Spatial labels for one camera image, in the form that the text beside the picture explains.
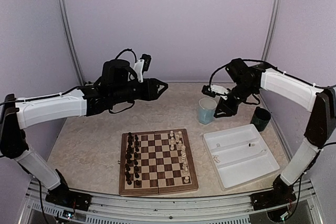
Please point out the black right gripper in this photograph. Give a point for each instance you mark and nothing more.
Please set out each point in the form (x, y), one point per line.
(229, 109)

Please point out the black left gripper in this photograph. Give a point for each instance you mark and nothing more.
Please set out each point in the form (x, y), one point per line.
(150, 93)

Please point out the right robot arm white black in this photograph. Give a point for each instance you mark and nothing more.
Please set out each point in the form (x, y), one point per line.
(250, 77)

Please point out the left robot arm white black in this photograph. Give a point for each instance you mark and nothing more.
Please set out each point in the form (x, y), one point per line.
(119, 83)

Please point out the row of black chess pieces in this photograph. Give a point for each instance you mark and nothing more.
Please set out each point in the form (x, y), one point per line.
(132, 155)

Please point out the light blue mug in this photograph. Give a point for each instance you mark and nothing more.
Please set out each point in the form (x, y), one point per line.
(206, 110)

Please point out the dark green mug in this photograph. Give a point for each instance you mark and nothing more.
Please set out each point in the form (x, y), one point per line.
(260, 118)

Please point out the white plastic divided tray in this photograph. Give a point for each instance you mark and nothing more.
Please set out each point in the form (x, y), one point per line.
(239, 163)

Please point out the wooden chessboard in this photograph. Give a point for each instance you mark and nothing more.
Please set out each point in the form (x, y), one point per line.
(161, 170)

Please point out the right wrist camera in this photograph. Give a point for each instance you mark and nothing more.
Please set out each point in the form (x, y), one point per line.
(206, 90)

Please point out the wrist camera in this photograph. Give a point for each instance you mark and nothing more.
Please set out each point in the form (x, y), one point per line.
(146, 62)
(206, 90)

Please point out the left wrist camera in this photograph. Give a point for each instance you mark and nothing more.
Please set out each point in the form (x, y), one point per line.
(146, 62)

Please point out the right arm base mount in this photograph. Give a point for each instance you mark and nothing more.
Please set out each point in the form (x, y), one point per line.
(280, 194)

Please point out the front aluminium rail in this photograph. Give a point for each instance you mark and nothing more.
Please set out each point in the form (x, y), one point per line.
(109, 208)

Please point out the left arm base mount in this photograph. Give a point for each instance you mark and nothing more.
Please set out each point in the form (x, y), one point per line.
(65, 197)

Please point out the right aluminium corner post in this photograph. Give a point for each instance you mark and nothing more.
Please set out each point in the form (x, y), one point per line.
(271, 29)

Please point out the aluminium corner post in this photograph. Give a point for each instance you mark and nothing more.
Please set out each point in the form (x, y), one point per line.
(271, 29)
(70, 42)

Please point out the left aluminium corner post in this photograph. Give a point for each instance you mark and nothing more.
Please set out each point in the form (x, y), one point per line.
(70, 42)

